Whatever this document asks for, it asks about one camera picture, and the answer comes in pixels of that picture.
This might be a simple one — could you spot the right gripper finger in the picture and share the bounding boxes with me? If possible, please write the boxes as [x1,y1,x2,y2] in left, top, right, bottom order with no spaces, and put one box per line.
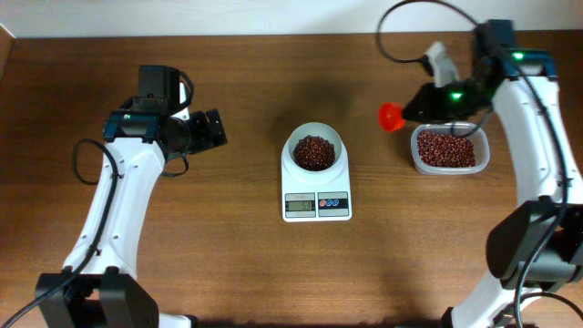
[405,83,431,109]
[402,107,431,123]

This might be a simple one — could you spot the orange plastic measuring scoop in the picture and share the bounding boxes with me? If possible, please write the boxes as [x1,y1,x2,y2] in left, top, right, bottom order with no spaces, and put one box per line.
[378,103,406,132]

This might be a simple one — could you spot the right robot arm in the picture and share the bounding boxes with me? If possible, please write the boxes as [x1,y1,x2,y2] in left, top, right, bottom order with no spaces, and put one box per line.
[403,20,582,327]

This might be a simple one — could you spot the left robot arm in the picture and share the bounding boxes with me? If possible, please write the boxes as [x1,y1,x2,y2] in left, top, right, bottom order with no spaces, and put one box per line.
[30,66,228,327]

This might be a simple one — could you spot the white round bowl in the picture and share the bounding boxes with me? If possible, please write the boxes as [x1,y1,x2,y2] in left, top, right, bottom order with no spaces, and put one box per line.
[282,122,345,174]

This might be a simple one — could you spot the red beans in bowl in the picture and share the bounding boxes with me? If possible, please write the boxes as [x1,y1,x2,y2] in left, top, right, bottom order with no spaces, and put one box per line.
[292,135,335,171]

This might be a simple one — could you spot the white digital kitchen scale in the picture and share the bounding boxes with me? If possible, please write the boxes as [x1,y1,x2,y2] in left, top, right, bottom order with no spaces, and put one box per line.
[281,141,353,222]

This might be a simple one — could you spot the red adzuki beans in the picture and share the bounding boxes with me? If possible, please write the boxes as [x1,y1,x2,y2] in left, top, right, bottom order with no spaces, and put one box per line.
[416,131,476,169]

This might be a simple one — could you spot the clear plastic food container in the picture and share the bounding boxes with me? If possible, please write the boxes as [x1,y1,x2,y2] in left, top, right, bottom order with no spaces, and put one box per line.
[410,122,490,175]

